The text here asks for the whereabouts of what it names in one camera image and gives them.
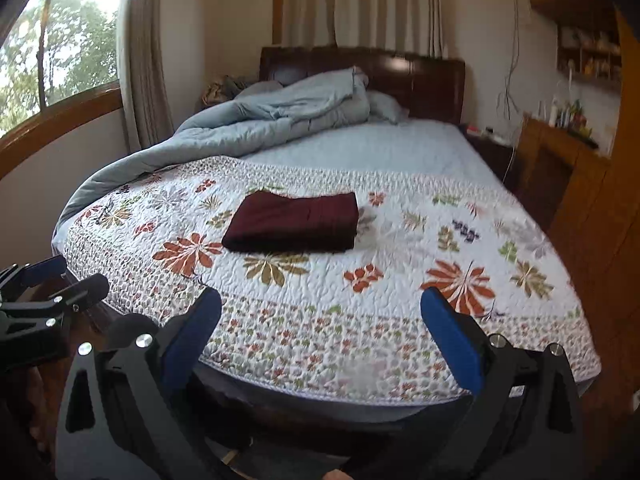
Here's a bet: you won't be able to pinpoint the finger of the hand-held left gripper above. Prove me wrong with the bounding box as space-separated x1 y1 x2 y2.
0 255 68 303
0 274 111 333

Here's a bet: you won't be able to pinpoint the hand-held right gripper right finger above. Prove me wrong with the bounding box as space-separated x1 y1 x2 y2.
420 286 583 480

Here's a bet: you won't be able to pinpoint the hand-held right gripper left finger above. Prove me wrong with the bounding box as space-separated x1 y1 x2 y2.
55 286 223 480

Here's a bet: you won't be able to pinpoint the maroon pants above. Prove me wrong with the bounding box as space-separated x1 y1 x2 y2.
221 191 360 254

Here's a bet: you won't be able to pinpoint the dark wooden bed base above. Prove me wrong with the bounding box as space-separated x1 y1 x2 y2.
192 362 473 443

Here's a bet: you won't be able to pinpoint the floral quilted bedspread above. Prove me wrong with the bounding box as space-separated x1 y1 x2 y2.
52 155 603 403

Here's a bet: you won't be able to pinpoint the dark wooden nightstand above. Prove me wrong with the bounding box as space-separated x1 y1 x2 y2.
459 122 521 192

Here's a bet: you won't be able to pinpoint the light wooden cabinet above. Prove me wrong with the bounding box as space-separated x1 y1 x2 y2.
515 114 613 243

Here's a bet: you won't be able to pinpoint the light blue bed sheet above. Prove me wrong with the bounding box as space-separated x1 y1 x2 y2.
245 121 503 193

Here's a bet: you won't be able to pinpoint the light blue duvet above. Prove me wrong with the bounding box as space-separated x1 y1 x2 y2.
52 66 373 231

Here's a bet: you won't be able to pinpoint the narrow beige curtain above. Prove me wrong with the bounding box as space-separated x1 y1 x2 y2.
116 0 176 153

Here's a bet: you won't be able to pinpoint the wooden framed window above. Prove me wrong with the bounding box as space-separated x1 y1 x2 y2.
0 0 126 181

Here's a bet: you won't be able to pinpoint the light blue pillow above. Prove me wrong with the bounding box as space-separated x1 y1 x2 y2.
367 91 412 125

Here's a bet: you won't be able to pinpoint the pile of clothes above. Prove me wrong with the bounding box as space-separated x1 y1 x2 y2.
201 74 262 109

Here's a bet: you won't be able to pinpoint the dark wooden headboard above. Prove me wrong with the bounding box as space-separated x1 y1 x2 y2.
259 46 467 126

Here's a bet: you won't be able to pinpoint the wide beige curtain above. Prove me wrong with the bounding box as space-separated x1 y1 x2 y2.
282 0 448 61

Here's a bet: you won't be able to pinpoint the hanging cables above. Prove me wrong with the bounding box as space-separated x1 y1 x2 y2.
497 0 525 122

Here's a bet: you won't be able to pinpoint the wooden wall shelf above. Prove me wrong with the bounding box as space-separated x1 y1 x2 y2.
525 0 626 92

